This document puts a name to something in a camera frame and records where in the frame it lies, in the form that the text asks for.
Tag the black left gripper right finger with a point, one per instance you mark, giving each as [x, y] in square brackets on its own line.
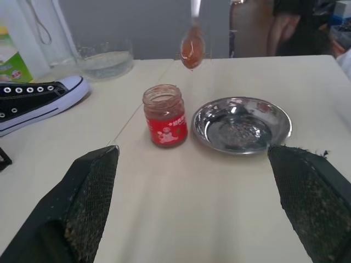
[312, 202]

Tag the person in dark clothes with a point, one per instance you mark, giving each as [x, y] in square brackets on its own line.
[297, 27]

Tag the clear glass bowl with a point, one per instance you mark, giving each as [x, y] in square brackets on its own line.
[105, 61]

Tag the round stainless steel plate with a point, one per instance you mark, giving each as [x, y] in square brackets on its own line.
[241, 126]

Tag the glass jam jar red label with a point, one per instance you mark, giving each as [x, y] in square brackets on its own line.
[165, 116]

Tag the small black object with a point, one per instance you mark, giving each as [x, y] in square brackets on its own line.
[4, 159]

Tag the blue storage crates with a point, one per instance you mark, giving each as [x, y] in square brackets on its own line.
[340, 24]

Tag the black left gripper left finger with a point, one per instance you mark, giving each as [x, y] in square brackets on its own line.
[79, 208]

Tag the black and white canvas sneaker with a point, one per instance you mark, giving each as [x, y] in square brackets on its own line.
[35, 102]

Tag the spoon with red jam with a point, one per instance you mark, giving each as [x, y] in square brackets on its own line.
[192, 46]

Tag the green and white carton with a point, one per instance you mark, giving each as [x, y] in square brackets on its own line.
[13, 57]

